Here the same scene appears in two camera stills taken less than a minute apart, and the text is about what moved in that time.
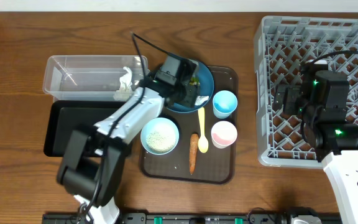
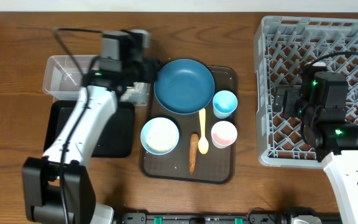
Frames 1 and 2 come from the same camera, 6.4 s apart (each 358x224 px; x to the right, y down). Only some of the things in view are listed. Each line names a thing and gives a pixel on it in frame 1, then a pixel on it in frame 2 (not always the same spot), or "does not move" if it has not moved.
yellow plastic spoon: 202,144 does not move
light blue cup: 225,102 does not move
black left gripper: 192,100 → 154,65
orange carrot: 194,142 does not move
